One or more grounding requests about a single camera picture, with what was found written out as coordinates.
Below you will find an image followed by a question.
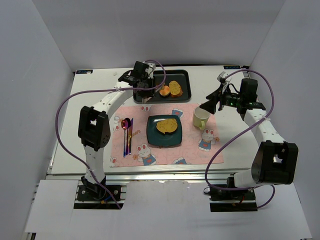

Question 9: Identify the round bun orange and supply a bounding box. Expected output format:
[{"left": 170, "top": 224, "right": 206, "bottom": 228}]
[{"left": 159, "top": 85, "right": 171, "bottom": 97}]

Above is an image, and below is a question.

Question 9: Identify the toast slice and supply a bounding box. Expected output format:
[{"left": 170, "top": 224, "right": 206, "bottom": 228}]
[{"left": 156, "top": 118, "right": 178, "bottom": 134}]

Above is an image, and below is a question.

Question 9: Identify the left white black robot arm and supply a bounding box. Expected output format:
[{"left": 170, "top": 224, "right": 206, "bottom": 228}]
[{"left": 78, "top": 61, "right": 157, "bottom": 192}]

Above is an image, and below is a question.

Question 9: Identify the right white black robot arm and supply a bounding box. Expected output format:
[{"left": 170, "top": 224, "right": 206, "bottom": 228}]
[{"left": 200, "top": 78, "right": 299, "bottom": 189}]

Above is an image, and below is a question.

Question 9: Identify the brown bread slice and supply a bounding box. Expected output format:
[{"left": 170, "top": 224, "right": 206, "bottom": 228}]
[{"left": 169, "top": 80, "right": 183, "bottom": 98}]

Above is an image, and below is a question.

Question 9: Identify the pale green mug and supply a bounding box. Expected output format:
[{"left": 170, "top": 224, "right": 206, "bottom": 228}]
[{"left": 192, "top": 106, "right": 211, "bottom": 130}]

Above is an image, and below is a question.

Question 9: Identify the black baking tray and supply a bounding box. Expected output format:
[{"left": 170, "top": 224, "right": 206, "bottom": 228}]
[{"left": 146, "top": 69, "right": 192, "bottom": 104}]

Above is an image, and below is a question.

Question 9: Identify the iridescent knife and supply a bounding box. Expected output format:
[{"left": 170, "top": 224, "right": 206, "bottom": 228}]
[{"left": 126, "top": 118, "right": 134, "bottom": 155}]

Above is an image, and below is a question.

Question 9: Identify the iridescent spoon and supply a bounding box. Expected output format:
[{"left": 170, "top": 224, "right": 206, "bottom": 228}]
[{"left": 121, "top": 117, "right": 132, "bottom": 157}]

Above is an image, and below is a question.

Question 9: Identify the pink bunny placemat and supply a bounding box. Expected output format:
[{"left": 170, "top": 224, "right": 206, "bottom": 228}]
[{"left": 109, "top": 103, "right": 221, "bottom": 168}]

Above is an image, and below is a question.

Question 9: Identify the dark green square plate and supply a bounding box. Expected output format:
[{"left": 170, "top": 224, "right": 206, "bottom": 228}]
[{"left": 146, "top": 115, "right": 183, "bottom": 147}]

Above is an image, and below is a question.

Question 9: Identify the white front board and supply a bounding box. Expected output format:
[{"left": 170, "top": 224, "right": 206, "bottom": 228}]
[{"left": 25, "top": 180, "right": 312, "bottom": 240}]

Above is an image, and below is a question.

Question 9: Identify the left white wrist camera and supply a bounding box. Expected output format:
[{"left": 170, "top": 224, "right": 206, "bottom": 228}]
[{"left": 147, "top": 63, "right": 156, "bottom": 79}]

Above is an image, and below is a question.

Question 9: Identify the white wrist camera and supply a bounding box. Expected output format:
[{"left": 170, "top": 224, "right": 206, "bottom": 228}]
[
  {"left": 147, "top": 63, "right": 156, "bottom": 79},
  {"left": 217, "top": 71, "right": 228, "bottom": 84}
]

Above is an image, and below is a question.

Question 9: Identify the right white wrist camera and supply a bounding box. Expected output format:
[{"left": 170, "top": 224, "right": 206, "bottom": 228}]
[{"left": 217, "top": 71, "right": 228, "bottom": 84}]

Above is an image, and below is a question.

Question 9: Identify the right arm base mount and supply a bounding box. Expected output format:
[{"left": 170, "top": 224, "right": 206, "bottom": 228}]
[{"left": 203, "top": 176, "right": 258, "bottom": 213}]

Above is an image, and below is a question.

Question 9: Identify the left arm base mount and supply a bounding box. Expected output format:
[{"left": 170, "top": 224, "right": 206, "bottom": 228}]
[{"left": 73, "top": 176, "right": 126, "bottom": 210}]

